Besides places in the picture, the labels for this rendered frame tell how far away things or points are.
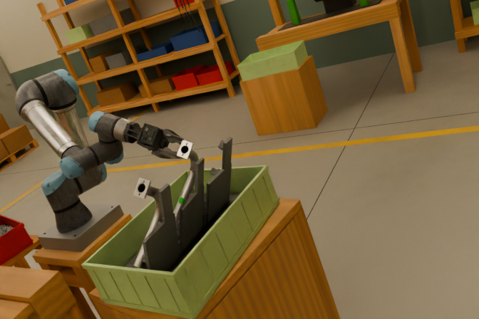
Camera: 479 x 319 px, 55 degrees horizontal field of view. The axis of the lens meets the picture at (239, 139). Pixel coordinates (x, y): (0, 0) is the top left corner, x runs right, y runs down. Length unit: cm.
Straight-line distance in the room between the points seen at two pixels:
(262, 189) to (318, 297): 54
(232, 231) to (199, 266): 19
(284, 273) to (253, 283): 17
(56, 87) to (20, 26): 811
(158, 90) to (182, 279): 626
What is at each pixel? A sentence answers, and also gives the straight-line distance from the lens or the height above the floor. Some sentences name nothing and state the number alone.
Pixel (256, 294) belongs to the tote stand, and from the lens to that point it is 166.
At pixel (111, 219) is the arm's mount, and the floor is 87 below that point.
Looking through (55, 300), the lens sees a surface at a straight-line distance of 186.
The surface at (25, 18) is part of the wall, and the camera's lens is 980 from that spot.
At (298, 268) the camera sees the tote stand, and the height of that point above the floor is 57.
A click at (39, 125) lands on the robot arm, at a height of 140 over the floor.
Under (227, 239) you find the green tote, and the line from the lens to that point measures 154.
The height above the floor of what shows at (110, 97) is 39.
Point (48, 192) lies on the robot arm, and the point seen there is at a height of 110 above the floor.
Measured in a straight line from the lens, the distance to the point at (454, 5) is 563.
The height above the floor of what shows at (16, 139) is 30.
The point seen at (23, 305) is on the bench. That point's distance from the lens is 182.
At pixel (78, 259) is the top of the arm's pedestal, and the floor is 85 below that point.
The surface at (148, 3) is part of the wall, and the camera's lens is 776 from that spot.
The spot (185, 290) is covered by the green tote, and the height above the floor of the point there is 89.
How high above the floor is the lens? 166
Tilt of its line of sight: 19 degrees down
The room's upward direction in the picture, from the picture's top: 20 degrees counter-clockwise
